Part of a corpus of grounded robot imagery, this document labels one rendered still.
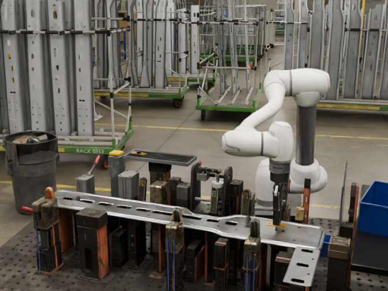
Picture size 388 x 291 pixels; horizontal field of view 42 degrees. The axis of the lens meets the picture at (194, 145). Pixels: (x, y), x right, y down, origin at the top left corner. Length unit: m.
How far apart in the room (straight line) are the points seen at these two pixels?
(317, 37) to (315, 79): 6.50
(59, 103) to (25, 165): 1.83
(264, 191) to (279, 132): 0.88
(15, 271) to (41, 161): 2.31
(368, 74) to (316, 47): 1.02
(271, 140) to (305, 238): 0.45
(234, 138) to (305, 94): 0.62
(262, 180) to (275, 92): 0.62
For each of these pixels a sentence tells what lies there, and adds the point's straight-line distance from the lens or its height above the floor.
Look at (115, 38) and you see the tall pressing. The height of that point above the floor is 1.23.
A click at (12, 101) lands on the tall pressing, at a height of 0.72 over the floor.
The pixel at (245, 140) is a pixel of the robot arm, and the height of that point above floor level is 1.42.
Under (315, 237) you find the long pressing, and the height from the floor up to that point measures 1.00.
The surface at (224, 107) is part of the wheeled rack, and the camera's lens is 8.39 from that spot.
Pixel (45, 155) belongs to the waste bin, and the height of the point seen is 0.58.
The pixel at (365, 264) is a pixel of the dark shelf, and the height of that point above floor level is 1.03.
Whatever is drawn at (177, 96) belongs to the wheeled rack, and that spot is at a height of 0.25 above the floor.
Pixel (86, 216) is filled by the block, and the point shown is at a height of 1.03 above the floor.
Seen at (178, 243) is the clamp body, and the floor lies 0.96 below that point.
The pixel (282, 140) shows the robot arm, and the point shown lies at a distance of 2.08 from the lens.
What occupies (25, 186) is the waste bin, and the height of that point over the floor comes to 0.29.
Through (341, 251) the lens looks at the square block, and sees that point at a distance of 2.08.
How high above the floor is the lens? 1.96
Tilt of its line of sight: 16 degrees down
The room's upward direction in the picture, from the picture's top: straight up
